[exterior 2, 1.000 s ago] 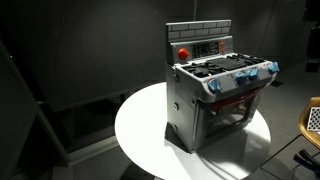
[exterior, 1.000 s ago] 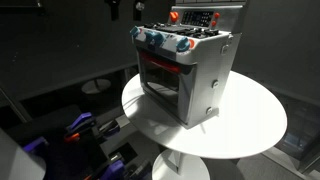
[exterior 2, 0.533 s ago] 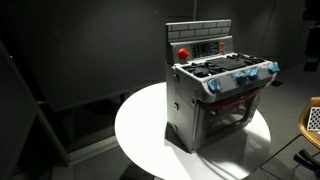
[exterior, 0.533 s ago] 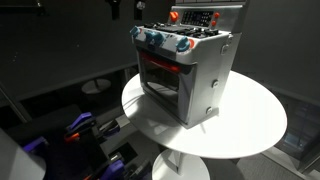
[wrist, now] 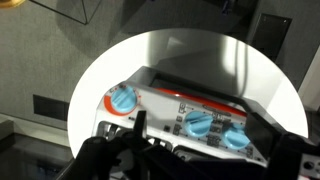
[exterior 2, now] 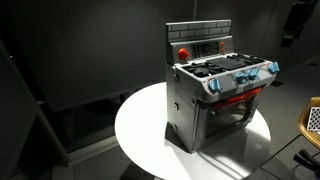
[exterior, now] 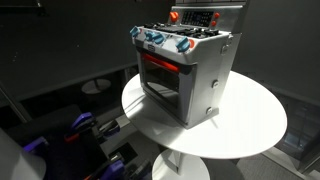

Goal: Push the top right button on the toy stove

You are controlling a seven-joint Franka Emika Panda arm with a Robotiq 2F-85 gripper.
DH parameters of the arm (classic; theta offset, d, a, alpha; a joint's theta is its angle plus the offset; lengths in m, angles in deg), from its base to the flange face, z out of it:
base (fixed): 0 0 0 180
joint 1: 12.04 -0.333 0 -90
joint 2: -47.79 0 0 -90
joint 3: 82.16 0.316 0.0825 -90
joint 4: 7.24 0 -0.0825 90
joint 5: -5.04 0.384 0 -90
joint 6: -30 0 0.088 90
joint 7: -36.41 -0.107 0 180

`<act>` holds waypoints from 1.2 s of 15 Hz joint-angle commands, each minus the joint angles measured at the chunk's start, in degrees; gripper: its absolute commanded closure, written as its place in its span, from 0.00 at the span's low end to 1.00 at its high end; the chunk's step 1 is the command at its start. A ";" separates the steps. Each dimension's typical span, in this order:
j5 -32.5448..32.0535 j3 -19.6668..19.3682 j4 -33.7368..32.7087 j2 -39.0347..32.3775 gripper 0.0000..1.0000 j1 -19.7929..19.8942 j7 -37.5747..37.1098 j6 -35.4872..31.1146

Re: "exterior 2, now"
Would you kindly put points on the checkerboard calibration sheet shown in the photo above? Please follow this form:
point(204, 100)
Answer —
point(314, 119)

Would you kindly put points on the black stove keypad panel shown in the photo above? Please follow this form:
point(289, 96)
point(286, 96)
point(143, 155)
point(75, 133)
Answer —
point(205, 49)

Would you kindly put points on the big orange stove dial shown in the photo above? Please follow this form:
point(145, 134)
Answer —
point(183, 53)

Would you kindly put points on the black stove burner grate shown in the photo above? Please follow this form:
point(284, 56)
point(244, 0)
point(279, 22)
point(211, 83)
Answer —
point(226, 63)

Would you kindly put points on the grey oven door with window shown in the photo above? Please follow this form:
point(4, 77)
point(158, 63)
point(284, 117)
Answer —
point(202, 126)

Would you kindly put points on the blue stove knob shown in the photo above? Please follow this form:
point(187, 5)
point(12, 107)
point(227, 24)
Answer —
point(274, 67)
point(214, 85)
point(241, 78)
point(254, 74)

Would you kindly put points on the grey toy stove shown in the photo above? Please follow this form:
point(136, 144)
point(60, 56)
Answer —
point(186, 113)

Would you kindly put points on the yellow wooden chair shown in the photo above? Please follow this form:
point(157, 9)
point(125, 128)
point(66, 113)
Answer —
point(304, 128)

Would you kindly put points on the small orange stove button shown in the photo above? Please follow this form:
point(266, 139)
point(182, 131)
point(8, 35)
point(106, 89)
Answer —
point(222, 44)
point(222, 50)

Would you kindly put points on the black hanging equipment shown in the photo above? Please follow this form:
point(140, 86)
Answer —
point(296, 20)

